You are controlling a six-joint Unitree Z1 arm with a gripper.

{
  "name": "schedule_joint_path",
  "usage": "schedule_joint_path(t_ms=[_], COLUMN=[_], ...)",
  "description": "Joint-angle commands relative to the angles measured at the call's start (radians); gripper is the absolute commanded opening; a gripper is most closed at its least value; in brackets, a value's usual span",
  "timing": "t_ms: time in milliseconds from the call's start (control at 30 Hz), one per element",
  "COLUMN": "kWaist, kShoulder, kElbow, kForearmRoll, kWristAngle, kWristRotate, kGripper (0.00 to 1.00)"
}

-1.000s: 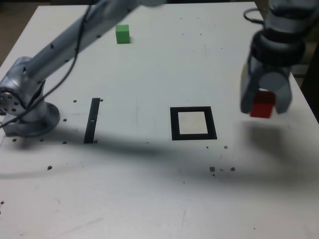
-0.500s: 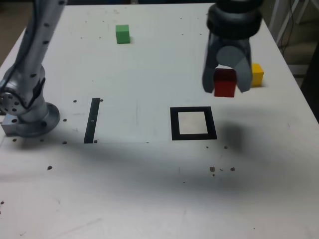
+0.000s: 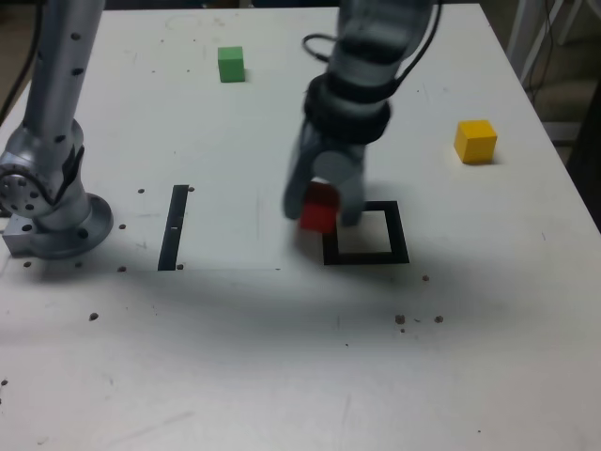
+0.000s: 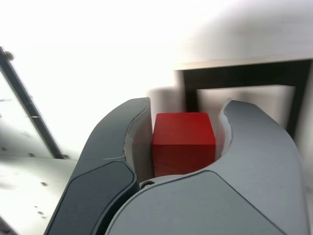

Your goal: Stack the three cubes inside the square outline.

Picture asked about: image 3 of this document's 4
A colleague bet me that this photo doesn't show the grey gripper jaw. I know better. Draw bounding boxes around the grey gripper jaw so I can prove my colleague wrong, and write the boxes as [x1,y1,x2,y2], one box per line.
[313,144,368,228]
[281,125,326,221]

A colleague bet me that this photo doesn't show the red cube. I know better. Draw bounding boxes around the red cube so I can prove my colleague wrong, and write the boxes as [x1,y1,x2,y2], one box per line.
[299,180,343,235]

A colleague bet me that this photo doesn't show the yellow cube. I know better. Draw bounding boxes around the yellow cube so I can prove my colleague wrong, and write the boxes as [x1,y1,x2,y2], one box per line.
[453,119,499,165]

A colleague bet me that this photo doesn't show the green cube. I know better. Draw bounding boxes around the green cube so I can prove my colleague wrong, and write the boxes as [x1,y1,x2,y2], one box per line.
[217,45,246,85]

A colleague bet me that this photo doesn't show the black tape square outline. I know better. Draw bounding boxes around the black tape square outline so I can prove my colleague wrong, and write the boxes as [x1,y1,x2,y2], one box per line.
[320,200,410,267]

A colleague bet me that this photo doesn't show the black tape strip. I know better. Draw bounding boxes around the black tape strip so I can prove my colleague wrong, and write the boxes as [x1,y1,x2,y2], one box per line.
[157,184,191,272]

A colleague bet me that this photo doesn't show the white metal frame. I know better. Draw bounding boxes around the white metal frame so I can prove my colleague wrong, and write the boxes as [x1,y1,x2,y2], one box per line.
[506,0,601,142]

